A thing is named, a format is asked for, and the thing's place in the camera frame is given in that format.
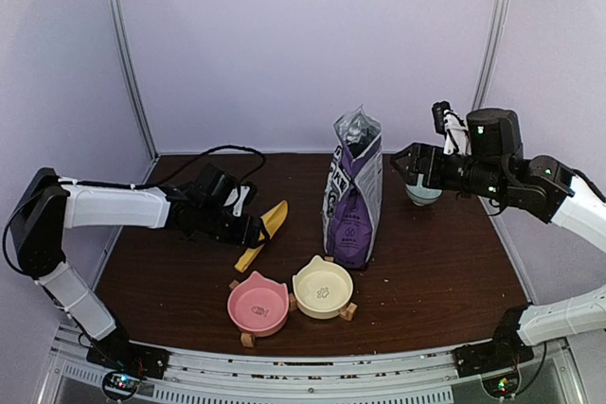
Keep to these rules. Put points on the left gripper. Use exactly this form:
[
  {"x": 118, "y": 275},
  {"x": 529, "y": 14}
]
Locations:
[{"x": 247, "y": 234}]

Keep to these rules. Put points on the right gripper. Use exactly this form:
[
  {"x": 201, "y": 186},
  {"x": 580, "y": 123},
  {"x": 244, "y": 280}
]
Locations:
[{"x": 418, "y": 163}]

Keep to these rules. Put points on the yellow plastic scoop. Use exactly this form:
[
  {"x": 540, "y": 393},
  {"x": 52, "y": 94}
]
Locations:
[{"x": 272, "y": 220}]

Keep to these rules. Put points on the purple pet food bag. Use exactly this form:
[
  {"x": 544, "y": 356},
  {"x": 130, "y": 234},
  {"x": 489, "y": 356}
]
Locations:
[{"x": 353, "y": 194}]

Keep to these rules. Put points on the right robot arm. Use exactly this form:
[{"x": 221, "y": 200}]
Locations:
[{"x": 483, "y": 156}]

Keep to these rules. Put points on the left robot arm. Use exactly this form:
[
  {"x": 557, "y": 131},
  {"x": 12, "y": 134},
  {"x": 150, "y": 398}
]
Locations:
[{"x": 211, "y": 204}]

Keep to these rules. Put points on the light blue ceramic bowl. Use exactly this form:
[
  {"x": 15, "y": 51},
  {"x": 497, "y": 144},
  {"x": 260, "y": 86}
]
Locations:
[{"x": 422, "y": 196}]

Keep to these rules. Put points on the pink cat-shaped bowl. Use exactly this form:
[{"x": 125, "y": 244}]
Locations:
[{"x": 259, "y": 305}]

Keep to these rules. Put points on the cream cat-shaped bowl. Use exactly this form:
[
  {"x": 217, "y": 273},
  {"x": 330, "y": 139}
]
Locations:
[{"x": 322, "y": 288}]

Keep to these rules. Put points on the wooden bowl stand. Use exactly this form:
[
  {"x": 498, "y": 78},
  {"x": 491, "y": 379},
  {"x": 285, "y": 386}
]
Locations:
[{"x": 248, "y": 340}]

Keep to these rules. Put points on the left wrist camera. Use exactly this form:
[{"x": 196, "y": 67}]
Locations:
[{"x": 239, "y": 197}]

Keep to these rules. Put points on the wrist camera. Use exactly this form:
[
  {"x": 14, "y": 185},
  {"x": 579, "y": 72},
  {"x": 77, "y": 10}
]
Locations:
[
  {"x": 452, "y": 127},
  {"x": 239, "y": 197}
]

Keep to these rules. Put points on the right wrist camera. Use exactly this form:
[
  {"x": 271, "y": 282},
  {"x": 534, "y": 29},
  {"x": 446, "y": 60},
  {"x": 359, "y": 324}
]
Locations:
[{"x": 452, "y": 127}]

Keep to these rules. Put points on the right aluminium frame post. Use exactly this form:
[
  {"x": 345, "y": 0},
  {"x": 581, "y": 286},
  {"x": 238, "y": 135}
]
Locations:
[{"x": 498, "y": 19}]

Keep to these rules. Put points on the aluminium frame post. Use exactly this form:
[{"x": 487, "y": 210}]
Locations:
[
  {"x": 498, "y": 19},
  {"x": 126, "y": 64}
]

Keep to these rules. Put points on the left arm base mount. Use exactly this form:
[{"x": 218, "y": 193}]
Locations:
[{"x": 118, "y": 352}]

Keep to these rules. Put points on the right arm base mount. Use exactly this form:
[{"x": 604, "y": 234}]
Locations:
[{"x": 504, "y": 350}]

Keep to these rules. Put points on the front aluminium rail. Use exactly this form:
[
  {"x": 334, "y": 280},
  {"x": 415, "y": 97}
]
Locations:
[{"x": 426, "y": 376}]

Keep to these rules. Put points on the left aluminium frame post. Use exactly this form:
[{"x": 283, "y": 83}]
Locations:
[{"x": 126, "y": 64}]

